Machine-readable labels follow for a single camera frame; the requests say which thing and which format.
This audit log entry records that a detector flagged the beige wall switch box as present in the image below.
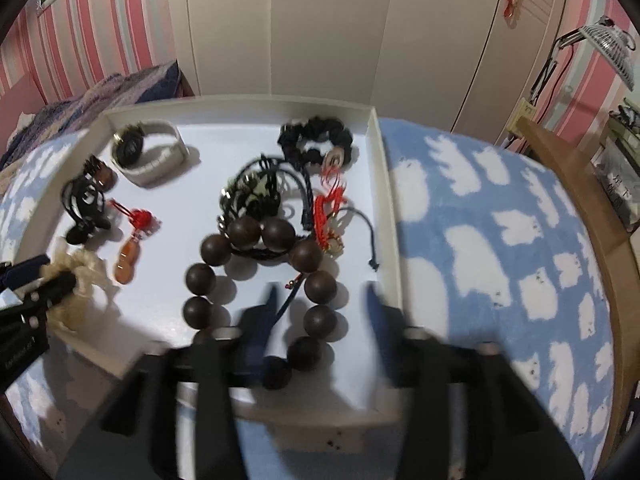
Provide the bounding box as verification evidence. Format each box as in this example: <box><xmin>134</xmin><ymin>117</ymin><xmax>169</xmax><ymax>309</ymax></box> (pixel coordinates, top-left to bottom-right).
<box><xmin>506</xmin><ymin>98</ymin><xmax>537</xmax><ymax>136</ymax></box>

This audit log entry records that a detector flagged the dark wooden bead bracelet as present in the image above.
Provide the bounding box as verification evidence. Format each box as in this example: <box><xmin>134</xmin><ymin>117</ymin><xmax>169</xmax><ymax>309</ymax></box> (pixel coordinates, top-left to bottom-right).
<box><xmin>182</xmin><ymin>214</ymin><xmax>339</xmax><ymax>392</ymax></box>

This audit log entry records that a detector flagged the white ornate wardrobe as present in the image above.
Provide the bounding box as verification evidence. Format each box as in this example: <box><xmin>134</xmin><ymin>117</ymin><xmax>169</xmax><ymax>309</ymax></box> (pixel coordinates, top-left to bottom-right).
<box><xmin>168</xmin><ymin>0</ymin><xmax>565</xmax><ymax>143</ymax></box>

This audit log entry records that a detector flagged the cream flower scrunchie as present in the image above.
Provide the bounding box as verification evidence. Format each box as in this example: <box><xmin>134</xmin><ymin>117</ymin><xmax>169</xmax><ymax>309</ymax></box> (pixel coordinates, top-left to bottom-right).
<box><xmin>40</xmin><ymin>237</ymin><xmax>113</xmax><ymax>333</ymax></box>

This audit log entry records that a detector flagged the red string charm bracelet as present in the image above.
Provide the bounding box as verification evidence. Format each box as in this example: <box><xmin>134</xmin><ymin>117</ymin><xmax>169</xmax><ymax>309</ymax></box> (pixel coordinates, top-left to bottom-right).
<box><xmin>284</xmin><ymin>167</ymin><xmax>352</xmax><ymax>291</ymax></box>

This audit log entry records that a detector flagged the wooden desk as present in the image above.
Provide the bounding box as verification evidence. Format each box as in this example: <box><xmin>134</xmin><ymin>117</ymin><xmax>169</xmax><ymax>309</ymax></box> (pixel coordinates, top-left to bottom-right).
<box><xmin>518</xmin><ymin>117</ymin><xmax>640</xmax><ymax>467</ymax></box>

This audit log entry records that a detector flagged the white cardboard tray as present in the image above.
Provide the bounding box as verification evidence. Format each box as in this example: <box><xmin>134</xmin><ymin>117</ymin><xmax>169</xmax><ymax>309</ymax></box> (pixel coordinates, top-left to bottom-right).
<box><xmin>16</xmin><ymin>94</ymin><xmax>407</xmax><ymax>428</ymax></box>

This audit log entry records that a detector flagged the blue polar bear blanket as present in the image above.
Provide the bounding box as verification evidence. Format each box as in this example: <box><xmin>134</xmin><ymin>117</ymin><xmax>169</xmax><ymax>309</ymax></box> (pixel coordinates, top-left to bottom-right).
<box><xmin>1</xmin><ymin>119</ymin><xmax>614</xmax><ymax>479</ymax></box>

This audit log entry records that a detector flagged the black braided bracelet bundle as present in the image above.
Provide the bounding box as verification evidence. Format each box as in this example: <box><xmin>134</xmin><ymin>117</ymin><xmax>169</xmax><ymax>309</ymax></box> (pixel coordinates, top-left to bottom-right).
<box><xmin>217</xmin><ymin>154</ymin><xmax>380</xmax><ymax>273</ymax></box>

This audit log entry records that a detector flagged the cream strap wristwatch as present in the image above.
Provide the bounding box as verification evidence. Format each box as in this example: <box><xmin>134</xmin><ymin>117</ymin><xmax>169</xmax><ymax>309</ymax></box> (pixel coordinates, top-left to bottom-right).
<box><xmin>111</xmin><ymin>120</ymin><xmax>189</xmax><ymax>188</ymax></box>

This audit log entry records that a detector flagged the black scrunchie with charm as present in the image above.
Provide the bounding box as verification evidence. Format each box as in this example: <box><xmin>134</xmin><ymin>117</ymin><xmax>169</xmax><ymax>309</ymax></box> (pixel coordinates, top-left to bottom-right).
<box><xmin>278</xmin><ymin>116</ymin><xmax>354</xmax><ymax>169</ymax></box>

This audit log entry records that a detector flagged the orange gourd red knot charm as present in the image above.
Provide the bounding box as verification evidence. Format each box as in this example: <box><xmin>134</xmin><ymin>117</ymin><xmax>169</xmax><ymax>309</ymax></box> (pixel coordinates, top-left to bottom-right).
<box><xmin>108</xmin><ymin>200</ymin><xmax>157</xmax><ymax>285</ymax></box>

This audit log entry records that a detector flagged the black plastic hair claw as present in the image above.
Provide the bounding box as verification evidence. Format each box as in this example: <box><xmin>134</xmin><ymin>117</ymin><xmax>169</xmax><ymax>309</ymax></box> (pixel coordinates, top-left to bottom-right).
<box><xmin>61</xmin><ymin>176</ymin><xmax>112</xmax><ymax>246</ymax></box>

